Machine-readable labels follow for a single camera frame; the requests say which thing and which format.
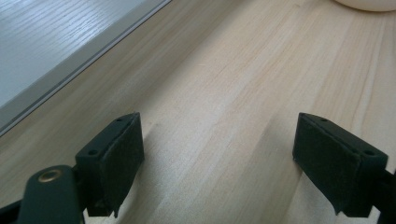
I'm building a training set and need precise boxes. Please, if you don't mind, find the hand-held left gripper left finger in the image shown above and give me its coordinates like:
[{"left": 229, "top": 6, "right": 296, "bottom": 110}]
[{"left": 75, "top": 112, "right": 146, "bottom": 218}]

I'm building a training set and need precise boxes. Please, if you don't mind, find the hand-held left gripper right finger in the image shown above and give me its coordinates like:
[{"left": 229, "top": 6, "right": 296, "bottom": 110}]
[{"left": 291, "top": 112, "right": 389, "bottom": 218}]

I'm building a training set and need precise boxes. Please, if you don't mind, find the white round bowl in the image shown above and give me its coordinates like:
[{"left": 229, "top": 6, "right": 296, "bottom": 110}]
[{"left": 332, "top": 0, "right": 396, "bottom": 13}]

